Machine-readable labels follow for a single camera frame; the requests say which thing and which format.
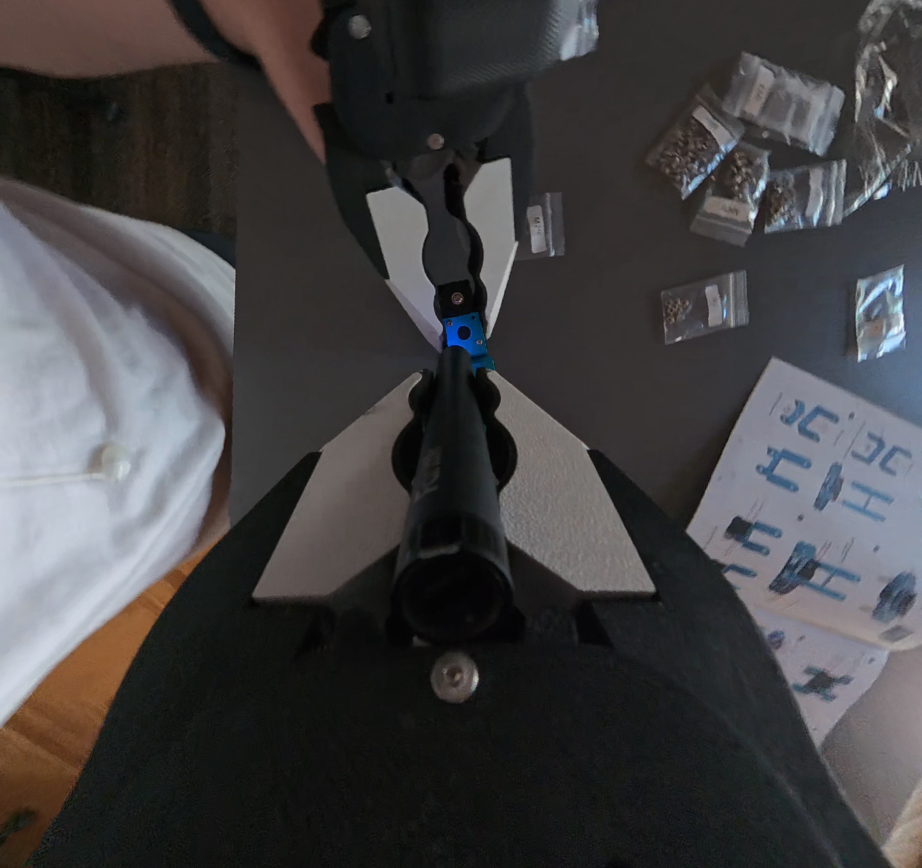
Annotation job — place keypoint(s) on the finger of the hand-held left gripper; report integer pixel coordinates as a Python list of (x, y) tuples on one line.
[(497, 220), (396, 241)]

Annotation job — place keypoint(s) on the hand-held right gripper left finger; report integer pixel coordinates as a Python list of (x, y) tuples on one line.
[(338, 522)]

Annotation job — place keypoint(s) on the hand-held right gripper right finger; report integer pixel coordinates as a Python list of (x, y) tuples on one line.
[(569, 522)]

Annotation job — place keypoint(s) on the blue bracket with black servo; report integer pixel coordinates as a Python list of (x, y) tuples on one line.
[(461, 335)]

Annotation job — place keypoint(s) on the black electric screwdriver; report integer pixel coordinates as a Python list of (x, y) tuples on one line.
[(454, 493)]

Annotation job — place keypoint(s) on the dark grey desk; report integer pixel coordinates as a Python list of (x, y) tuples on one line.
[(612, 414)]

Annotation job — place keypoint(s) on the flat clear zip bag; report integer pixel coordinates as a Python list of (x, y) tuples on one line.
[(540, 223)]

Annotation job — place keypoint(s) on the small zip bag of screws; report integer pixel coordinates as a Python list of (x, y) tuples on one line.
[(580, 18)]

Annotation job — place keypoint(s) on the illustrated instruction booklet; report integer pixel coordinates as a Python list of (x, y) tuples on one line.
[(749, 450)]

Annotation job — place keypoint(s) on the zip bag of silver screws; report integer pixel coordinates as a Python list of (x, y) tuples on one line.
[(688, 148), (731, 191)]

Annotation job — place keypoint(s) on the zip bag of small nuts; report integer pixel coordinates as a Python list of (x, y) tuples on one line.
[(702, 306)]

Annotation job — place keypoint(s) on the black wristband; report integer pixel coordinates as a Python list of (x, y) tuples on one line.
[(191, 15)]

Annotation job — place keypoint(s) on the zip bag of large nuts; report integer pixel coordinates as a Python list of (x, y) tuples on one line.
[(807, 195)]

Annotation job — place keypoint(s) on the wide clear zip bag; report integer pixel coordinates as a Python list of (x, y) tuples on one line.
[(785, 101)]

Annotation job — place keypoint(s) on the zip bag with black parts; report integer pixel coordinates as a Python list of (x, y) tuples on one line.
[(880, 313)]

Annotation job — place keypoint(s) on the crumpled clear plastic wrap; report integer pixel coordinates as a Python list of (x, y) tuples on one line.
[(893, 90)]

